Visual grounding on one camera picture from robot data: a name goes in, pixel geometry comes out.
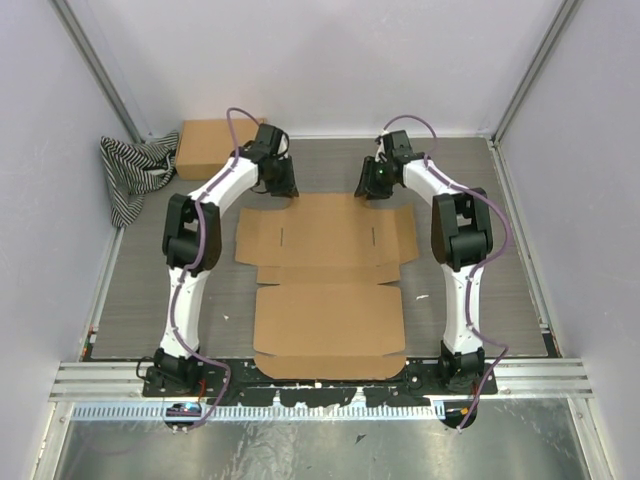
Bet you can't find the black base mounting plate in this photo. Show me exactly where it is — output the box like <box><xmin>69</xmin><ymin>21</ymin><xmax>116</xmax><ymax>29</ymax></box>
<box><xmin>141</xmin><ymin>357</ymin><xmax>499</xmax><ymax>407</ymax></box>

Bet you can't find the folded brown cardboard box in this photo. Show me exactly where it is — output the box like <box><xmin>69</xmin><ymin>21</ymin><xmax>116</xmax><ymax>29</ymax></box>
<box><xmin>175</xmin><ymin>119</ymin><xmax>234</xmax><ymax>181</ymax></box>

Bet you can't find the brown cardboard box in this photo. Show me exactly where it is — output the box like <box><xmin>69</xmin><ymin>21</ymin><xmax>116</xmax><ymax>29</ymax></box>
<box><xmin>175</xmin><ymin>119</ymin><xmax>234</xmax><ymax>181</ymax></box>
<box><xmin>235</xmin><ymin>193</ymin><xmax>419</xmax><ymax>380</ymax></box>

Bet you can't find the striped black white cloth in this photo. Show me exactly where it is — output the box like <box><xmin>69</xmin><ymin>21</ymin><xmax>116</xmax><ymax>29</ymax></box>
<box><xmin>99</xmin><ymin>131</ymin><xmax>180</xmax><ymax>228</ymax></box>

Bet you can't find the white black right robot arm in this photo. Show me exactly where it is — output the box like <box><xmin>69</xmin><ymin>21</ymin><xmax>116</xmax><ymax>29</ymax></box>
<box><xmin>354</xmin><ymin>130</ymin><xmax>493</xmax><ymax>395</ymax></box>

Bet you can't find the white slotted cable duct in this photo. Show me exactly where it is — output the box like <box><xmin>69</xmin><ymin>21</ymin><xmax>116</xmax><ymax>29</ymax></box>
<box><xmin>70</xmin><ymin>401</ymin><xmax>445</xmax><ymax>421</ymax></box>

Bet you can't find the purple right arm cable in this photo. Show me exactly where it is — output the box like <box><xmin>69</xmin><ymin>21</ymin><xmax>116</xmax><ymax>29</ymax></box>
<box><xmin>382</xmin><ymin>115</ymin><xmax>511</xmax><ymax>432</ymax></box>

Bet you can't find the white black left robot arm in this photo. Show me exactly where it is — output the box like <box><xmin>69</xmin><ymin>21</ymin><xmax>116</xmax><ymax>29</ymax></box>
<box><xmin>146</xmin><ymin>124</ymin><xmax>298</xmax><ymax>397</ymax></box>

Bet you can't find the left aluminium corner post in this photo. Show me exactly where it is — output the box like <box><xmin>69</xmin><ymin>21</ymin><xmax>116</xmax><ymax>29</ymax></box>
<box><xmin>50</xmin><ymin>0</ymin><xmax>143</xmax><ymax>142</ymax></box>

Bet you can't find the right aluminium corner post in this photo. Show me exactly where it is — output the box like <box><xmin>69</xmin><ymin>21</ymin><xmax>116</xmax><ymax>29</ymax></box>
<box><xmin>491</xmin><ymin>0</ymin><xmax>583</xmax><ymax>145</ymax></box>

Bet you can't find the aluminium front frame rail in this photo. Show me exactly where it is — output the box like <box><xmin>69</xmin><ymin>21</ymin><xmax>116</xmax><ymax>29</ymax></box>
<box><xmin>49</xmin><ymin>357</ymin><xmax>594</xmax><ymax>401</ymax></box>

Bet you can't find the aluminium corner post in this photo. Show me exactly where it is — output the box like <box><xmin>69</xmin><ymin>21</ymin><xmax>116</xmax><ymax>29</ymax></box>
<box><xmin>491</xmin><ymin>0</ymin><xmax>583</xmax><ymax>145</ymax></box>
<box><xmin>50</xmin><ymin>0</ymin><xmax>143</xmax><ymax>142</ymax></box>

